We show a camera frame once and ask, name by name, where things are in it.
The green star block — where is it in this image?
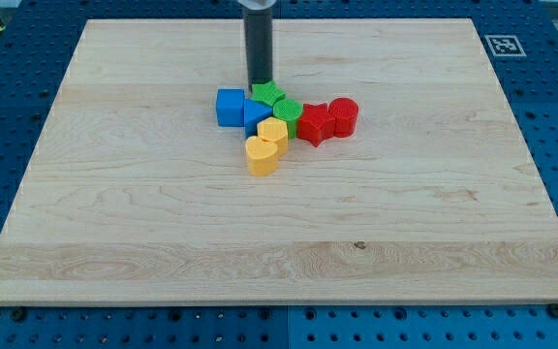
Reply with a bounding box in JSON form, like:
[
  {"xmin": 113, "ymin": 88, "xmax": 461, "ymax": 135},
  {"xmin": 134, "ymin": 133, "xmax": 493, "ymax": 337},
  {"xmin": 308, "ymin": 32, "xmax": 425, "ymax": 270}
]
[{"xmin": 251, "ymin": 80, "xmax": 286, "ymax": 107}]

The blue cube block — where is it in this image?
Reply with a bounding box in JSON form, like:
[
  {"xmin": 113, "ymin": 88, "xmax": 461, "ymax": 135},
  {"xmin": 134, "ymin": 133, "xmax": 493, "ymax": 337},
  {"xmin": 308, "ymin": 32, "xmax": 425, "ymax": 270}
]
[{"xmin": 215, "ymin": 88, "xmax": 245, "ymax": 127}]

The red star block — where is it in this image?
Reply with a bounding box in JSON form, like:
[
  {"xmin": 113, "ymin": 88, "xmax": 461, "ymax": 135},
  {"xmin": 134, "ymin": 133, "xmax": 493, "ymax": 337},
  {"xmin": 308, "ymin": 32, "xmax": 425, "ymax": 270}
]
[{"xmin": 297, "ymin": 103, "xmax": 335, "ymax": 147}]

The yellow heart block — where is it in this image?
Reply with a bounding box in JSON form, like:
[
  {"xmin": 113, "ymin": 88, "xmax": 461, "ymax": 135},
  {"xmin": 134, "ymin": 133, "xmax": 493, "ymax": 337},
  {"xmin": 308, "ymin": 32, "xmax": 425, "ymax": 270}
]
[{"xmin": 245, "ymin": 136, "xmax": 279, "ymax": 176}]

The yellow hexagon block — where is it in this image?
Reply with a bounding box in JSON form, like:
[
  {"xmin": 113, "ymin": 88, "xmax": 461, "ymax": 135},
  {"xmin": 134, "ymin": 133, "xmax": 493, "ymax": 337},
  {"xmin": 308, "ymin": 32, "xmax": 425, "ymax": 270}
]
[{"xmin": 257, "ymin": 117, "xmax": 289, "ymax": 156}]

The green cylinder block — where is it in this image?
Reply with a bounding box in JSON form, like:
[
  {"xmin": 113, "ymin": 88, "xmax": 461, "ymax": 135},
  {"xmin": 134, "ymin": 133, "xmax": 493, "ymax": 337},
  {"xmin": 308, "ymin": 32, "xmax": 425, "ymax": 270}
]
[{"xmin": 273, "ymin": 99, "xmax": 303, "ymax": 139}]

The blue triangle block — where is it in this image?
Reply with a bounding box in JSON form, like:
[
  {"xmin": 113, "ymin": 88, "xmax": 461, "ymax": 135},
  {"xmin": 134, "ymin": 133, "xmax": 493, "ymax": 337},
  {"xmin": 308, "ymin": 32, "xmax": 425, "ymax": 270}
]
[{"xmin": 243, "ymin": 99, "xmax": 272, "ymax": 138}]

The red cylinder block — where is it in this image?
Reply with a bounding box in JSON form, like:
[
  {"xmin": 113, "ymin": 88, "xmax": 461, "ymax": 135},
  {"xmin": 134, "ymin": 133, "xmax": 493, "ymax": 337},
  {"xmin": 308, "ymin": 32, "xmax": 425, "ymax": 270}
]
[{"xmin": 328, "ymin": 97, "xmax": 359, "ymax": 138}]

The light wooden board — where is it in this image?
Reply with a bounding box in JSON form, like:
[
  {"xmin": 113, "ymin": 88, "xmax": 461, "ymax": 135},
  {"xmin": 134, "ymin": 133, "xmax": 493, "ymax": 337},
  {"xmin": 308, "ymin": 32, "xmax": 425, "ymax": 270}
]
[{"xmin": 0, "ymin": 18, "xmax": 558, "ymax": 306}]

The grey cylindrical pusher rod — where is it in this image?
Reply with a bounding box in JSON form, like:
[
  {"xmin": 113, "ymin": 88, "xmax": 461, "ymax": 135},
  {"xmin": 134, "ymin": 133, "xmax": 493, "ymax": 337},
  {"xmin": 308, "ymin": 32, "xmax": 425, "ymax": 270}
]
[{"xmin": 241, "ymin": 5, "xmax": 273, "ymax": 90}]

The white fiducial marker tag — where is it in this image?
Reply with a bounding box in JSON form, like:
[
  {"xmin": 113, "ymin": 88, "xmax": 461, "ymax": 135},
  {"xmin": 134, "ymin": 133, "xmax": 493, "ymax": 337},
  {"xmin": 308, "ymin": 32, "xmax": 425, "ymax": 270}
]
[{"xmin": 485, "ymin": 34, "xmax": 526, "ymax": 57}]

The silver rod mount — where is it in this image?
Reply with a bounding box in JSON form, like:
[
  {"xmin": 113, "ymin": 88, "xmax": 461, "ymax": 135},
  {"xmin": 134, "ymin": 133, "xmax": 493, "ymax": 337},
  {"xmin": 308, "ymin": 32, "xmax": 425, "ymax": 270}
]
[{"xmin": 237, "ymin": 0, "xmax": 277, "ymax": 11}]

